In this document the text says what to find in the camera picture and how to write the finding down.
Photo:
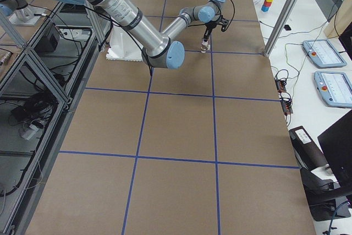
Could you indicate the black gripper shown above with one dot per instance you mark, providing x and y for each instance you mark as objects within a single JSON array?
[{"x": 209, "y": 27}]

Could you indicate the grey third robot arm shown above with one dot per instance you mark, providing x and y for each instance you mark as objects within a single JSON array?
[{"x": 20, "y": 13}]

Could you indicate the red wooden block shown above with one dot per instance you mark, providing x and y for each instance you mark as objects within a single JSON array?
[{"x": 267, "y": 4}]

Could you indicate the blue wooden block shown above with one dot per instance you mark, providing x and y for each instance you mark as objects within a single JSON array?
[{"x": 265, "y": 9}]

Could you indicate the small black box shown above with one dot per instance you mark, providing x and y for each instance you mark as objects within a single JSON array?
[{"x": 287, "y": 27}]

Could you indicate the orange circuit board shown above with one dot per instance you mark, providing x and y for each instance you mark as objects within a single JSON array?
[{"x": 284, "y": 97}]

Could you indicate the upper teach pendant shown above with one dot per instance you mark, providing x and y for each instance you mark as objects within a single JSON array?
[{"x": 323, "y": 54}]

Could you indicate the teach pendant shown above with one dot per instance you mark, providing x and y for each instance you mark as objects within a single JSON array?
[
  {"x": 323, "y": 54},
  {"x": 334, "y": 88}
]

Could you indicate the lower teach pendant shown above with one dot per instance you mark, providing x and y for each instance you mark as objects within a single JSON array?
[{"x": 334, "y": 88}]

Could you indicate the black monitor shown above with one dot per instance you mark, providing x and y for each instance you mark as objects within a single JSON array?
[{"x": 335, "y": 143}]

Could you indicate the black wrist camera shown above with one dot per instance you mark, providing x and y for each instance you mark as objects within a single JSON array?
[{"x": 223, "y": 23}]

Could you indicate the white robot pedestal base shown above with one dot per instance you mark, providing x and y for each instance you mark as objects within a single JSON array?
[{"x": 123, "y": 47}]

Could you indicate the aluminium frame post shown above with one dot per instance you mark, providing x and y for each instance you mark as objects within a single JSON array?
[{"x": 279, "y": 25}]

